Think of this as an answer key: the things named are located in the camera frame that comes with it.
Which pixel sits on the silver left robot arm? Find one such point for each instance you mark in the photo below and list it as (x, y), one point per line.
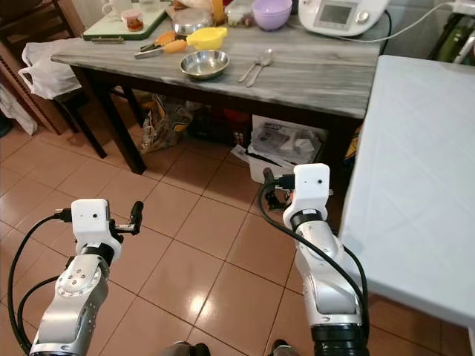
(73, 297)

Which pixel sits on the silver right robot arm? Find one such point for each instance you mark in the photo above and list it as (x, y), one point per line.
(330, 282)

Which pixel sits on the white cardboard box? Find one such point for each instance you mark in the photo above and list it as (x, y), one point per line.
(282, 141)

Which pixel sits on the red container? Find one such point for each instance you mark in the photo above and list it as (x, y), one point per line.
(234, 116)

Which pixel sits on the yellow blue package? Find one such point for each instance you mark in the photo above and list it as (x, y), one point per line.
(351, 143)

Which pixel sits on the patterned shopping bag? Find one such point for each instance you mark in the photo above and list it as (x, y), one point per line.
(165, 124)

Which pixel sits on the grey wooden table dark legs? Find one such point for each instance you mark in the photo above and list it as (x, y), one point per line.
(304, 74)

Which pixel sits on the metal spoon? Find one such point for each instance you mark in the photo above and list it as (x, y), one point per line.
(254, 64)
(266, 56)

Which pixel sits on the stainless steel bowl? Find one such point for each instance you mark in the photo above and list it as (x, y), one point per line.
(204, 67)

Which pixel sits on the table with white cloth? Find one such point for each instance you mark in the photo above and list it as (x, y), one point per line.
(415, 178)

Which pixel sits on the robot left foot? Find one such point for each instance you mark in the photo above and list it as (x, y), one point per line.
(188, 350)

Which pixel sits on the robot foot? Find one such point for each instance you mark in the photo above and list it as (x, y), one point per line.
(188, 350)
(285, 349)

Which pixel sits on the yellow plastic container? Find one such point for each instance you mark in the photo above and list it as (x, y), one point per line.
(205, 38)

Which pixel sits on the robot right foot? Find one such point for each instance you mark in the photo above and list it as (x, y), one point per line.
(285, 349)

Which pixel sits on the white hanging cloth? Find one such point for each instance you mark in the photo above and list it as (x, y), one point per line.
(16, 111)

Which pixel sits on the purple plastic bowl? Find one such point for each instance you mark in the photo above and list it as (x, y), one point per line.
(272, 13)

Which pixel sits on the glass jar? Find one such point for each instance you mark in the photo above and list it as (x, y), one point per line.
(240, 13)

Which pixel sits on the white plastic bag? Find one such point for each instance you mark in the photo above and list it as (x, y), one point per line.
(48, 70)

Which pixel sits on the orange bottle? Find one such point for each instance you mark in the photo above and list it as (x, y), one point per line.
(218, 10)

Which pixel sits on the white kitchen appliance with display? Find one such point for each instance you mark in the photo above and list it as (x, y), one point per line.
(341, 15)

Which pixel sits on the green tray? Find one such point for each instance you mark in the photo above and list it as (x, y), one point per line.
(104, 31)

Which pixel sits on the small clear tub red lid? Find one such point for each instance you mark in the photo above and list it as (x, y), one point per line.
(133, 21)

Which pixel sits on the white mug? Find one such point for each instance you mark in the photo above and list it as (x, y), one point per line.
(115, 8)

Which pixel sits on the dark wooden chair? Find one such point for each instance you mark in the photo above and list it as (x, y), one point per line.
(26, 18)

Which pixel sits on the dark green object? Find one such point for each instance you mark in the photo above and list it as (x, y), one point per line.
(453, 41)

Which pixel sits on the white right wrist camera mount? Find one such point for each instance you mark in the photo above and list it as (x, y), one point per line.
(312, 184)

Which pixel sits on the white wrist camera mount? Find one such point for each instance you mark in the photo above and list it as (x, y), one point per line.
(312, 184)
(93, 219)

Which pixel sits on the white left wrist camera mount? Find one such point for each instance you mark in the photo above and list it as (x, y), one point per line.
(93, 219)

